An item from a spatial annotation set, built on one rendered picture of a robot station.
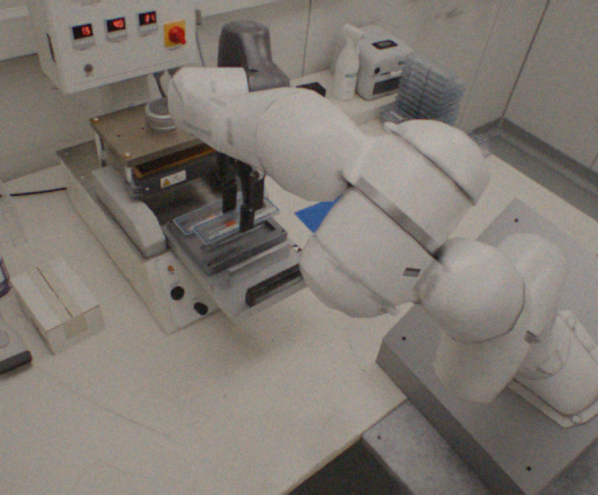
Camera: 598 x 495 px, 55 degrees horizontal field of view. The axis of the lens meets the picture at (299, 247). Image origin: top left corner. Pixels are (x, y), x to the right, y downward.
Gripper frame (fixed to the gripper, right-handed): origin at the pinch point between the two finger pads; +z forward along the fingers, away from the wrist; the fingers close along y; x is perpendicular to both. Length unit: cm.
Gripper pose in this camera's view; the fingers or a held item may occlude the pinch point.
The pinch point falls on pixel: (238, 209)
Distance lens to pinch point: 116.9
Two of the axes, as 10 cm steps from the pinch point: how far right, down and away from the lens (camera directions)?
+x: 7.8, -3.9, 5.0
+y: 6.2, 6.1, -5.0
